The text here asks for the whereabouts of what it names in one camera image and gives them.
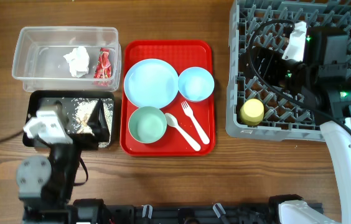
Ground red serving tray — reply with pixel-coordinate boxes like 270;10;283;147
119;40;216;157

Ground food scraps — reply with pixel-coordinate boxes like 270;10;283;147
43;98;114;147

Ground white napkin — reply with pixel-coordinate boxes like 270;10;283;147
63;47;90;78

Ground yellow cup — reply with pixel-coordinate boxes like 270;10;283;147
240;98;264;126

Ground green bowl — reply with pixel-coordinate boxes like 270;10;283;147
128;106;167;144

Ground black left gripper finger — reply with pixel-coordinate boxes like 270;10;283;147
86;99;111;142
55;99;79;134

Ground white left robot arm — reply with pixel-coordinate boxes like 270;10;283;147
16;100;113;223

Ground clear plastic bin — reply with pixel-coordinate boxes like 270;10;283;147
12;26;121;92

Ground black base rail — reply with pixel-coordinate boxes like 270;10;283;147
69;202;324;224

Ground red snack wrapper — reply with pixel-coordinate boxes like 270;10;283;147
94;48;111;78

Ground white plastic fork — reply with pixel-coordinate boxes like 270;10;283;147
181;101;210;145

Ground light blue plate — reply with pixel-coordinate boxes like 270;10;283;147
124;58;179;109

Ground white plastic spoon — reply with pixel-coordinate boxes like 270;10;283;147
165;113;201;151

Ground black tray bin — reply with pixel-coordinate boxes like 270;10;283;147
26;90;115;143

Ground grey dishwasher rack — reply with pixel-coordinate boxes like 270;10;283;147
226;1;351;141

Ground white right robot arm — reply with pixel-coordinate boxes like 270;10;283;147
240;47;351;223

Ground light blue bowl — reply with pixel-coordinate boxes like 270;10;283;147
178;67;215;102

